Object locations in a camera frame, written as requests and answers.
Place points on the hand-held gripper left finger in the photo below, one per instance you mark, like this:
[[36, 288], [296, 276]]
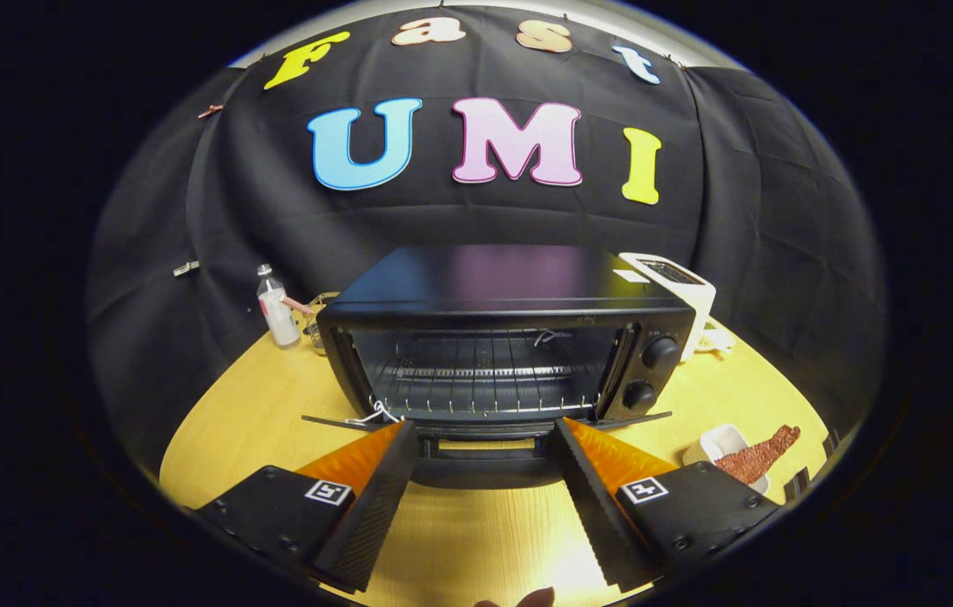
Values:
[[375, 514]]

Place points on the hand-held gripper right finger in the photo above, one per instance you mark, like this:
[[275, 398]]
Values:
[[594, 514]]

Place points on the brown meat piece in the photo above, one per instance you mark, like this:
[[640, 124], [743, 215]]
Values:
[[751, 462]]

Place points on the black toaster oven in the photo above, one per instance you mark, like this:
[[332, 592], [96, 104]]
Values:
[[485, 278]]

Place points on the white pop-up toaster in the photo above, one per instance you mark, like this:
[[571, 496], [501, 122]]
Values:
[[691, 299]]

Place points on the white ribbed dish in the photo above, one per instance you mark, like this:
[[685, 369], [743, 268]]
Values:
[[717, 443]]

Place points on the small white plastic item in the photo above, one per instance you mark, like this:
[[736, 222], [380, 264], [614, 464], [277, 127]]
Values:
[[714, 340]]

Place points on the clear plastic bottle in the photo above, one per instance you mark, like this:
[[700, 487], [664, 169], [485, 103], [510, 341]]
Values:
[[279, 316]]

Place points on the striped pink straw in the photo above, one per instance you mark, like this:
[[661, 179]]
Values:
[[298, 304]]

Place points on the silver clip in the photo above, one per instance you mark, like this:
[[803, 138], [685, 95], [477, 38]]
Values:
[[186, 268]]

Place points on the copper clip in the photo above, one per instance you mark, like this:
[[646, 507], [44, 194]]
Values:
[[210, 110]]

